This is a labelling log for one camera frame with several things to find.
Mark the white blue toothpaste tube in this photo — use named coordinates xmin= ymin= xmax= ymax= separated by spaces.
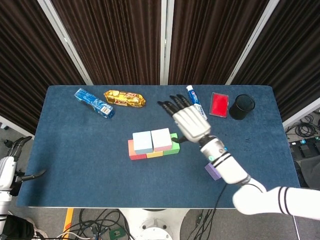
xmin=185 ymin=84 xmax=209 ymax=121

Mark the black cable with inline switch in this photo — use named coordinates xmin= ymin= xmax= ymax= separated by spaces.
xmin=191 ymin=208 xmax=217 ymax=240

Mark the blue felt table cover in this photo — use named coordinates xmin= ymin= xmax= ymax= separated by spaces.
xmin=16 ymin=84 xmax=307 ymax=209

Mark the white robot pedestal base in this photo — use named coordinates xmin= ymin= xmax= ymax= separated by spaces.
xmin=117 ymin=207 xmax=191 ymax=240

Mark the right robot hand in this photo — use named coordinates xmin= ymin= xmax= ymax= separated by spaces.
xmin=157 ymin=93 xmax=212 ymax=144

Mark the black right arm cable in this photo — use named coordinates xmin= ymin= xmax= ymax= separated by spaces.
xmin=212 ymin=182 xmax=266 ymax=210

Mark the green box on floor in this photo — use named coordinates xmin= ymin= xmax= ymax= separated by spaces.
xmin=108 ymin=228 xmax=125 ymax=240

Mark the black cable pile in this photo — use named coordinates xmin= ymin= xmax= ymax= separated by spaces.
xmin=285 ymin=113 xmax=320 ymax=141

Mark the light blue cube block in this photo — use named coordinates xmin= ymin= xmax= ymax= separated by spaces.
xmin=132 ymin=130 xmax=154 ymax=155

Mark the red ink pad case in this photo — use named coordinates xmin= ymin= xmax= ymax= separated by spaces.
xmin=208 ymin=92 xmax=230 ymax=118

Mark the pink cube block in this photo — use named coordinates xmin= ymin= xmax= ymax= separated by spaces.
xmin=150 ymin=128 xmax=173 ymax=153

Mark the black mesh pen cup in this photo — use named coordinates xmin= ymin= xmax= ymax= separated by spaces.
xmin=228 ymin=93 xmax=256 ymax=121

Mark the brown fabric partition panel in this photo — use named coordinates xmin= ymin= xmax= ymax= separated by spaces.
xmin=231 ymin=0 xmax=320 ymax=123
xmin=51 ymin=0 xmax=163 ymax=86
xmin=0 ymin=0 xmax=87 ymax=135
xmin=167 ymin=0 xmax=270 ymax=86

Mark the white partition frame post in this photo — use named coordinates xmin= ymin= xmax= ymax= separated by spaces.
xmin=224 ymin=0 xmax=280 ymax=86
xmin=36 ymin=0 xmax=94 ymax=86
xmin=159 ymin=0 xmax=175 ymax=86

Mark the white black sneaker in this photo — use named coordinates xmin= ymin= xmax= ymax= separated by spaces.
xmin=24 ymin=217 xmax=49 ymax=240

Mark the green cube block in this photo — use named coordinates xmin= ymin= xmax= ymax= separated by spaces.
xmin=162 ymin=132 xmax=181 ymax=156

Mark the orange red cube block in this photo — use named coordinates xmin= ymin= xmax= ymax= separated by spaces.
xmin=127 ymin=139 xmax=148 ymax=161

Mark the gold cookie package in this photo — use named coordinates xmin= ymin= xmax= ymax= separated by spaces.
xmin=103 ymin=90 xmax=147 ymax=108

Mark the yellow floor tape strip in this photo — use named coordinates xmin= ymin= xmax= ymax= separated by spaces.
xmin=62 ymin=208 xmax=75 ymax=233

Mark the white partition frame rail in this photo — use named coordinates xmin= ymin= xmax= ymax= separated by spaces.
xmin=0 ymin=114 xmax=36 ymax=140
xmin=282 ymin=97 xmax=320 ymax=129

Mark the black caster wheel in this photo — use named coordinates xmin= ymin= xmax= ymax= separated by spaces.
xmin=0 ymin=138 xmax=15 ymax=149

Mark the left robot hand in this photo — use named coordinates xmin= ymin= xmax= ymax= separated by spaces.
xmin=0 ymin=135 xmax=47 ymax=191

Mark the white floor cable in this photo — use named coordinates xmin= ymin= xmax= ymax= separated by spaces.
xmin=53 ymin=231 xmax=83 ymax=240

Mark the black floor cable tangle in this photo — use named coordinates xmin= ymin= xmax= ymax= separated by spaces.
xmin=56 ymin=208 xmax=132 ymax=240

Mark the purple cube block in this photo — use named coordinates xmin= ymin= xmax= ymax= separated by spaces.
xmin=204 ymin=162 xmax=223 ymax=181

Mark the blue cookie package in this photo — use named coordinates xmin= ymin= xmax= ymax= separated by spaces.
xmin=74 ymin=88 xmax=116 ymax=120

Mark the black device with teal lights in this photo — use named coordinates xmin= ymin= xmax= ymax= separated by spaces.
xmin=288 ymin=136 xmax=320 ymax=161

